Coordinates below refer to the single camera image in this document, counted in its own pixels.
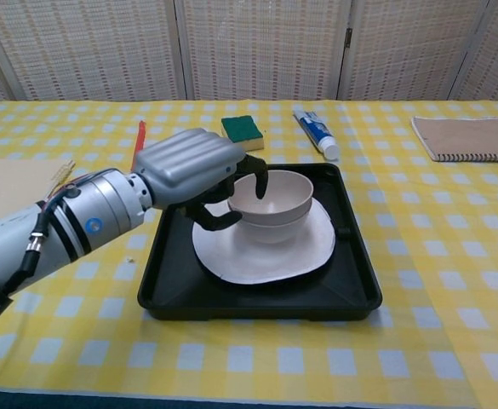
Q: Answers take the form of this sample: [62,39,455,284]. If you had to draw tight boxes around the blue white toothpaste tube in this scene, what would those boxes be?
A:
[292,109,341,162]

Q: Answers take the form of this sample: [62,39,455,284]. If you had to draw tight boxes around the white paper plate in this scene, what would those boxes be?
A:
[192,198,337,285]

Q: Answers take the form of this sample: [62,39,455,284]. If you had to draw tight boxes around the red pen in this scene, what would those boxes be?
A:
[132,120,147,158]

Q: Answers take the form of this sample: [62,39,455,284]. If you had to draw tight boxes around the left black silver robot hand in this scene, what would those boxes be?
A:
[131,129,270,231]

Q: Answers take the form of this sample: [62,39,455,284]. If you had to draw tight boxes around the black square plastic tray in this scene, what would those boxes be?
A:
[136,162,384,321]

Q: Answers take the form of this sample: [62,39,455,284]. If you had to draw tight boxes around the brown spiral notebook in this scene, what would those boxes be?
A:
[409,116,498,164]

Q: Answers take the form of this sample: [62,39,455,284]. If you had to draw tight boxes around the woven folding screen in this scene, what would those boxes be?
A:
[0,0,498,112]

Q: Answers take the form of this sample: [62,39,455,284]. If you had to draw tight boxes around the beige bowl with pink stain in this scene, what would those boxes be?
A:
[234,211,313,245]

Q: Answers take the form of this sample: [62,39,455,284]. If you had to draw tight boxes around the green yellow sponge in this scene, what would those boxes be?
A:
[220,114,266,153]

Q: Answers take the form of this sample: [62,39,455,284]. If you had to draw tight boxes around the yellow white checked tablecloth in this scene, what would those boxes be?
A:
[0,100,498,409]

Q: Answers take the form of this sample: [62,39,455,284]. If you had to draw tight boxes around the beige file folder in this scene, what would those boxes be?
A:
[0,158,76,233]

